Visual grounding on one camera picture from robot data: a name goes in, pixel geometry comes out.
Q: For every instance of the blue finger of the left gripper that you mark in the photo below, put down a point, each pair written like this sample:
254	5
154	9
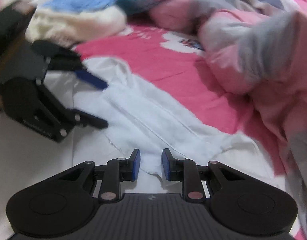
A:
62	59
83	119

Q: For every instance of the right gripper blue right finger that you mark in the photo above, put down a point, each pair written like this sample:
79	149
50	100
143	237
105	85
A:
172	167

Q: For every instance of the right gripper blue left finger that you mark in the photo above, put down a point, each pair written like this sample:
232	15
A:
129	168

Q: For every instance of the white shirt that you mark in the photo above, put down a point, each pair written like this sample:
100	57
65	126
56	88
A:
140	116

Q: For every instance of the cream sweater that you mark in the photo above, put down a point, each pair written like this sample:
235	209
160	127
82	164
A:
67	29

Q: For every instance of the blue garment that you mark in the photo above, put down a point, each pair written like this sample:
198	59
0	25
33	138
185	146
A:
77	6

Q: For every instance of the pink floral bed sheet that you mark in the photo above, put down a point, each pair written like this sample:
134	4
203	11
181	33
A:
173	62

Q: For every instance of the pink grey blue duvet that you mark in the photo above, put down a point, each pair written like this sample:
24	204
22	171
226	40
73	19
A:
258	48

